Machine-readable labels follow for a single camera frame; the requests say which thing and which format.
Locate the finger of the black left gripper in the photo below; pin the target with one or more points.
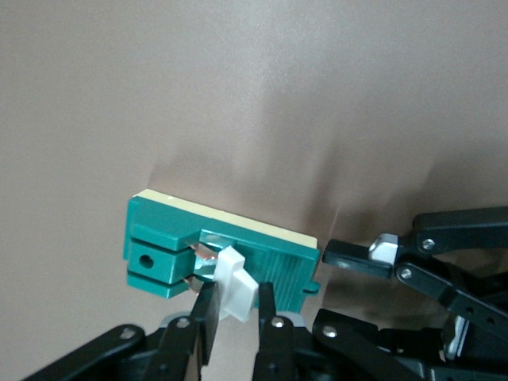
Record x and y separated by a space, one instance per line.
454 341
357 260

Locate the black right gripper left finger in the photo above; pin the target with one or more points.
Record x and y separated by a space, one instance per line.
170 349

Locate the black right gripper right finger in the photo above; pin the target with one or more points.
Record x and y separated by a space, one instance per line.
278 349

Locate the green load switch white lever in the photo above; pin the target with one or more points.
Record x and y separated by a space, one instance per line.
166 230

